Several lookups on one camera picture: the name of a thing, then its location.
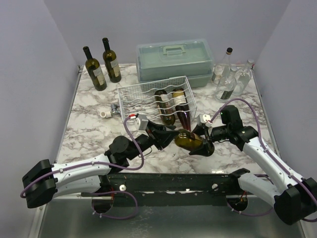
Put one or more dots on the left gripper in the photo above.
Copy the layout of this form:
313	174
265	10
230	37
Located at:
162	135

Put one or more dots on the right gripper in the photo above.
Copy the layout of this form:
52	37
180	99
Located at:
208	138

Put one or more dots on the dark bottle silver neck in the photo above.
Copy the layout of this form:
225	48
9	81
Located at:
164	107

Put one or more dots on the white wire wine rack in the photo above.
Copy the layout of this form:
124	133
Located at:
140	98

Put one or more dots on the red wine bottle gold cap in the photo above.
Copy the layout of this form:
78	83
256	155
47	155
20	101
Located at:
182	108

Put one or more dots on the clear bottle dark label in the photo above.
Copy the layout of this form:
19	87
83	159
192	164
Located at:
226	85

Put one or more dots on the clear bottle cream label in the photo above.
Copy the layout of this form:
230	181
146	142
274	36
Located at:
222	68

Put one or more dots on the clear bottle silver cap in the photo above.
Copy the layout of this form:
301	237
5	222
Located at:
243	76

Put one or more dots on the dark wine bottle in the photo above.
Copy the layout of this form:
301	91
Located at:
94	70
111	62

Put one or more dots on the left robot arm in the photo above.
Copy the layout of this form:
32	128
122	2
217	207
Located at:
45	180

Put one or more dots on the green plastic toolbox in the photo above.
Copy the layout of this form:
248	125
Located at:
190	58

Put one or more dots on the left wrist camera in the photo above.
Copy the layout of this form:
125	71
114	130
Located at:
140	121

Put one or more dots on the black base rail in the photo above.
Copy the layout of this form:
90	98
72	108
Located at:
148	189

